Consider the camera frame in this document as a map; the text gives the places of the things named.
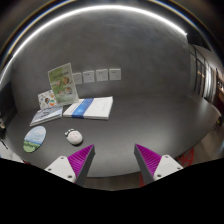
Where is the white cartoon computer mouse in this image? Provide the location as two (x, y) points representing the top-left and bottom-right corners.
(65, 129), (83, 145)

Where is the grey striped book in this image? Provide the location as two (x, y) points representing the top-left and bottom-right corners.
(30, 106), (63, 126)

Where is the red stool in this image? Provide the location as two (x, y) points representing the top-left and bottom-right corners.
(176, 148), (194, 167)

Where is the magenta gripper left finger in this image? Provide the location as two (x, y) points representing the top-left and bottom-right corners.
(46, 145), (95, 187)

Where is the green standing brochure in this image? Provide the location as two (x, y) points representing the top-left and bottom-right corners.
(48, 63), (79, 105)

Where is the round landscape mouse pad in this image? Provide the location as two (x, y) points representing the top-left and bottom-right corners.
(23, 126), (46, 153)

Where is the small colourful card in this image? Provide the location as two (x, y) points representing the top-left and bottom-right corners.
(38, 90), (57, 109)

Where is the ceiling light strip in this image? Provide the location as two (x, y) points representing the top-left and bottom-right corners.
(0, 5), (187, 84)

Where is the white wall socket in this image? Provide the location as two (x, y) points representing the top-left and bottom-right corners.
(83, 71), (95, 83)
(96, 69), (108, 81)
(73, 73), (83, 85)
(109, 69), (121, 81)

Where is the white book with blue band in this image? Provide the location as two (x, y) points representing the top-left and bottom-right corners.
(63, 96), (113, 120)

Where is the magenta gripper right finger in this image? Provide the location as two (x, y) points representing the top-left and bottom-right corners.
(134, 144), (182, 184)

